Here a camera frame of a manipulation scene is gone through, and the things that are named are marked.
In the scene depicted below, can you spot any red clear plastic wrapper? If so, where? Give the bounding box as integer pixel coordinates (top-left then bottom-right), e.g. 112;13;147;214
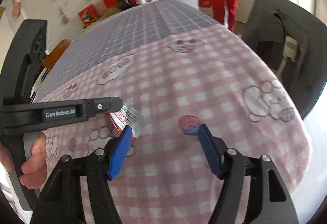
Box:
105;103;146;144

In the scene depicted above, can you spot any person's left hand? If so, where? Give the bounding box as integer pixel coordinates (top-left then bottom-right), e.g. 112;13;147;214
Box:
19;132;47;190

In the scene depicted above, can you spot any brown wooden chair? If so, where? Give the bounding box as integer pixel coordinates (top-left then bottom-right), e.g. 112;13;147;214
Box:
42;39;71;70

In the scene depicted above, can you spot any red photo box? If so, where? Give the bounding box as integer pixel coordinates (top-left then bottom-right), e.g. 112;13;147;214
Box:
78;4;100;27

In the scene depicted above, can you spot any grey grid tablecloth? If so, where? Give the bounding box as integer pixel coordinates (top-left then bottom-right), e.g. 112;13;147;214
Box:
34;0;218;102

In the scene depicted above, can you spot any pink checkered tablecloth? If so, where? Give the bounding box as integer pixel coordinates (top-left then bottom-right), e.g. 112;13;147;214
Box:
41;25;310;223

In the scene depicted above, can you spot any grey jacket on chair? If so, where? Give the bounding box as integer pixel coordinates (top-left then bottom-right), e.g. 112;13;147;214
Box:
242;0;326;118

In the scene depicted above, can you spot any hanging wall ornament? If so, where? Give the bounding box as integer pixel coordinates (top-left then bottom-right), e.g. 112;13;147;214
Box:
59;7;70;25

